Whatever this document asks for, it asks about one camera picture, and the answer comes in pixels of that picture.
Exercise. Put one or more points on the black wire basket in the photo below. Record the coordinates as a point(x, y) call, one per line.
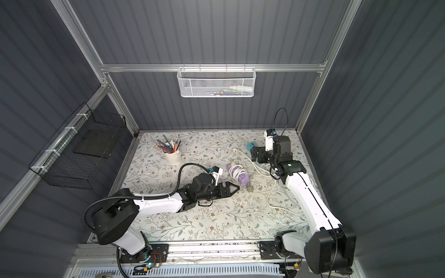
point(76, 157)

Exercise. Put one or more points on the white wire mesh basket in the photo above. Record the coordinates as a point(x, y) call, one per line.
point(225, 82)

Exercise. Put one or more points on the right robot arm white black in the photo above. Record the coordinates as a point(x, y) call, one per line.
point(331, 245)

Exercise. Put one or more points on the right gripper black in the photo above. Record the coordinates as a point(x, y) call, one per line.
point(259, 153)

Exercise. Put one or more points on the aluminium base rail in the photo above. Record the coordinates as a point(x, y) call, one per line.
point(206, 251)

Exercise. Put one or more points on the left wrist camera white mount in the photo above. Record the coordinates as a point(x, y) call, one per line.
point(216, 172)

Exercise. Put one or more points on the white pencil cup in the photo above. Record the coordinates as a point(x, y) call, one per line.
point(173, 158)

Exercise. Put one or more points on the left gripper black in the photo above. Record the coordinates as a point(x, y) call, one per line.
point(221, 190)

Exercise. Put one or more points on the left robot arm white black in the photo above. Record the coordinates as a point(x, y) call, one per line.
point(111, 219)

